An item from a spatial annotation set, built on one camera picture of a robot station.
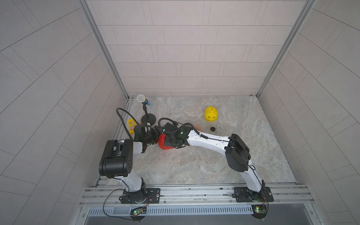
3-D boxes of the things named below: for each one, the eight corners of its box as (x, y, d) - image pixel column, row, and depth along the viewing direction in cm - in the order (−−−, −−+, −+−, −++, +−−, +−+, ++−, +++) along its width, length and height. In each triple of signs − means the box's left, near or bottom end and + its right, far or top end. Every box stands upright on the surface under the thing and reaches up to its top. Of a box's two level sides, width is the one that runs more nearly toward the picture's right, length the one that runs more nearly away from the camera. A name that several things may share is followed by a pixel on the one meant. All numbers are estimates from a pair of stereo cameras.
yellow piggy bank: (205, 124, 102) (206, 116, 95) (204, 113, 108) (205, 105, 101) (216, 124, 102) (218, 117, 95) (214, 113, 108) (216, 105, 101)
